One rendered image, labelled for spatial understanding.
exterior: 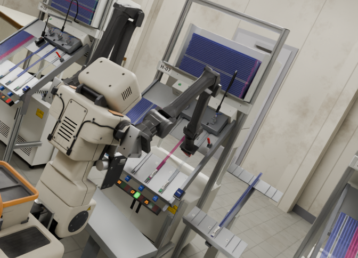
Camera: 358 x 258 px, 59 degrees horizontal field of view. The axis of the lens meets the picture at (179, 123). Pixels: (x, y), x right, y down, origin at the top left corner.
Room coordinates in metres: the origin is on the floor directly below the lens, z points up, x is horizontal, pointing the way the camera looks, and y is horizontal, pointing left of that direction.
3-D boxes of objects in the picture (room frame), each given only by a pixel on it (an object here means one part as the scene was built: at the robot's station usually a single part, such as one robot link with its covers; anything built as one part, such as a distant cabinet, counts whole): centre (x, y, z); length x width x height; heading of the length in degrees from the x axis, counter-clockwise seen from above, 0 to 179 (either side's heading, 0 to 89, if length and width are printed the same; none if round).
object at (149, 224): (2.39, -0.09, 0.31); 0.70 x 0.65 x 0.62; 66
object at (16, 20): (6.29, 2.92, 0.41); 2.24 x 1.76 x 0.82; 144
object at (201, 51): (2.26, -0.09, 1.52); 0.51 x 0.13 x 0.27; 66
